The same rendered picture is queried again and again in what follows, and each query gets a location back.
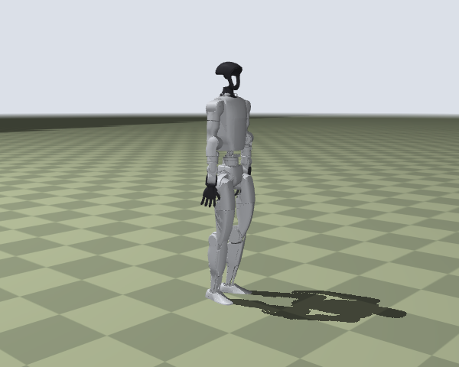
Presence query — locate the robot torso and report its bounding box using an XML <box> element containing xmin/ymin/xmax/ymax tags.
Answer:
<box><xmin>214</xmin><ymin>93</ymin><xmax>247</xmax><ymax>187</ymax></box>

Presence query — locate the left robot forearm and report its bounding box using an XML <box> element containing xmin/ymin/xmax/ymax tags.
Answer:
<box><xmin>240</xmin><ymin>142</ymin><xmax>252</xmax><ymax>174</ymax></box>

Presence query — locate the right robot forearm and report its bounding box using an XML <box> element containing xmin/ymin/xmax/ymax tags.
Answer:
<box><xmin>206</xmin><ymin>137</ymin><xmax>219</xmax><ymax>184</ymax></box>

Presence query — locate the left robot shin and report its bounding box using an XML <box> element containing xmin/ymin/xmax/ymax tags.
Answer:
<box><xmin>226</xmin><ymin>234</ymin><xmax>246</xmax><ymax>287</ymax></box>

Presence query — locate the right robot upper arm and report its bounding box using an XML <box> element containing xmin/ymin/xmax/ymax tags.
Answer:
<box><xmin>206</xmin><ymin>99</ymin><xmax>224</xmax><ymax>150</ymax></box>

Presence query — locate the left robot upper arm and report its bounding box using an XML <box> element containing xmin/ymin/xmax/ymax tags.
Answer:
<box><xmin>244</xmin><ymin>99</ymin><xmax>254</xmax><ymax>145</ymax></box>

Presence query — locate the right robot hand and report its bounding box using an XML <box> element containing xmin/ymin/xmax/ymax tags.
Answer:
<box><xmin>200</xmin><ymin>175</ymin><xmax>220</xmax><ymax>207</ymax></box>

